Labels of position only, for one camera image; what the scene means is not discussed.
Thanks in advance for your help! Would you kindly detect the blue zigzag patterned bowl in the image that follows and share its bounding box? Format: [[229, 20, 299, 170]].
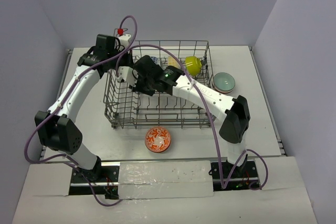
[[150, 56, 162, 66]]

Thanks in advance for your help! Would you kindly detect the white bowl yellow flower pattern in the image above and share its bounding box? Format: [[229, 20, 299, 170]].
[[167, 56, 180, 68]]

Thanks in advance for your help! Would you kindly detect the orange floral patterned bowl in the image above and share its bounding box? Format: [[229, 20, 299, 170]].
[[145, 126, 172, 153]]

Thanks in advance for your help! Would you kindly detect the teal patterned bowl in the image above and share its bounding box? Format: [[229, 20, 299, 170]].
[[213, 72, 236, 90]]

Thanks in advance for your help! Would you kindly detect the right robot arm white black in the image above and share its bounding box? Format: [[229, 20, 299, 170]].
[[132, 55, 250, 177]]

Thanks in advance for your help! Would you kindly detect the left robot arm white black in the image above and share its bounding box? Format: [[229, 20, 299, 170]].
[[35, 34, 133, 182]]

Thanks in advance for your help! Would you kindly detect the white taped cover panel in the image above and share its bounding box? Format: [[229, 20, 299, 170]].
[[118, 161, 214, 199]]

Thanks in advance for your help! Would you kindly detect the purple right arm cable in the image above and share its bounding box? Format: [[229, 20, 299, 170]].
[[115, 44, 269, 190]]

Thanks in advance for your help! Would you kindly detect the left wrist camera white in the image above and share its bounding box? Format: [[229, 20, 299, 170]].
[[117, 28, 132, 48]]

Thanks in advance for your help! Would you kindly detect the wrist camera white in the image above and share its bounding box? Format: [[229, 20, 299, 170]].
[[117, 28, 132, 48], [117, 66, 139, 87]]

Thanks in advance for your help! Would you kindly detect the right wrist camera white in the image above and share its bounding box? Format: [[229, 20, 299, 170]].
[[117, 66, 139, 87]]

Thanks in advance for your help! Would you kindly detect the grey wire dish rack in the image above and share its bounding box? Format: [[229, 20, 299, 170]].
[[103, 40, 213, 129]]

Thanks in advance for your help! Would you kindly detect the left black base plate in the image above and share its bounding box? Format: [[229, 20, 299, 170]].
[[69, 165, 120, 200]]

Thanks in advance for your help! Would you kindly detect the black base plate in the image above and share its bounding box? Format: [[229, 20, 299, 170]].
[[69, 165, 120, 200], [207, 158, 260, 191]]

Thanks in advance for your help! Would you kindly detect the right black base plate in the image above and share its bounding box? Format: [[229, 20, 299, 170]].
[[207, 158, 260, 191]]

